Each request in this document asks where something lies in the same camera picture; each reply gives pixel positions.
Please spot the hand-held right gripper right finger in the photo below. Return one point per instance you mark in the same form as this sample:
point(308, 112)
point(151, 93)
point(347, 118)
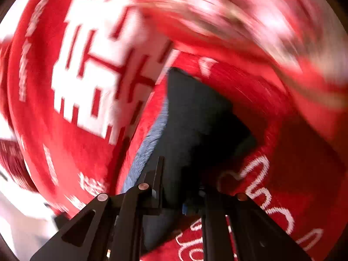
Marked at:
point(217, 223)

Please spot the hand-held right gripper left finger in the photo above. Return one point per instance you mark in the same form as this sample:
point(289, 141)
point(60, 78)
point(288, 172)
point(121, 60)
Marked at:
point(130, 217)

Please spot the black pants with grey trim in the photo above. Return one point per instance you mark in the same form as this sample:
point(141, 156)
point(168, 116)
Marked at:
point(195, 130)

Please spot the red printed blanket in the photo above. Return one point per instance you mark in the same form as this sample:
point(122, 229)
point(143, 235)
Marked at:
point(272, 146)

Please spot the red folded quilt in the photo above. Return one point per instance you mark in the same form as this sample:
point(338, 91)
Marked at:
point(81, 73)

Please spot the red embroidered pillow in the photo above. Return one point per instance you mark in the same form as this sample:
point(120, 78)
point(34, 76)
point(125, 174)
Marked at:
point(244, 19)

